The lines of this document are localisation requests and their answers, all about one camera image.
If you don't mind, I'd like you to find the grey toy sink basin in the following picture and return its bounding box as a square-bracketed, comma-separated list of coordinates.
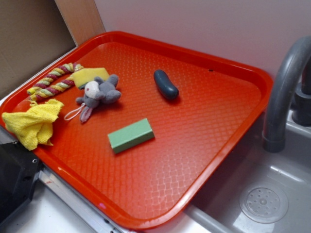
[186, 117, 311, 233]

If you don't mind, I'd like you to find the yellow cloth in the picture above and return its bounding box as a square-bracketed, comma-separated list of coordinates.
[1, 99, 64, 151]

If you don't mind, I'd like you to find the dark grey faucet handle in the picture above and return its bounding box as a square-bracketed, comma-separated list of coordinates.
[292, 62, 311, 126]

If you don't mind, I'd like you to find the dark blue bean-shaped toy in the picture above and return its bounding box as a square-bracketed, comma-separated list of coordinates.
[154, 69, 179, 100]

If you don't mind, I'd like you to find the red plastic tray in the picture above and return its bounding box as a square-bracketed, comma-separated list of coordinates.
[0, 31, 274, 231]

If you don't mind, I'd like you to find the green rectangular block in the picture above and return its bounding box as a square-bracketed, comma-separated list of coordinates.
[108, 118, 155, 154]

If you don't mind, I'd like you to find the clear round sink drain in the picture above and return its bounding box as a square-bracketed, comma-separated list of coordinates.
[239, 184, 289, 224]

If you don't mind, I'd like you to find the grey plush mouse toy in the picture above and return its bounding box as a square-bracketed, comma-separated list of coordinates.
[64, 74, 121, 123]

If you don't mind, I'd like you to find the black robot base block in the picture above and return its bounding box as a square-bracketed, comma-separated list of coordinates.
[0, 142, 42, 227]

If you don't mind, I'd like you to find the wooden board panel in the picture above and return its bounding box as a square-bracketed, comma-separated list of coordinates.
[55, 0, 105, 46]

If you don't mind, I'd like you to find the grey curved faucet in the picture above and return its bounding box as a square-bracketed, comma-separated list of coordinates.
[262, 36, 311, 153]

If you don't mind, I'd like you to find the yellow sponge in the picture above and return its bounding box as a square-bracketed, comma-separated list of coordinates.
[71, 67, 109, 90]

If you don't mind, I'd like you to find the multicolour braided rope toy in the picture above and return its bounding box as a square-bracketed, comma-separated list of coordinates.
[26, 63, 84, 101]

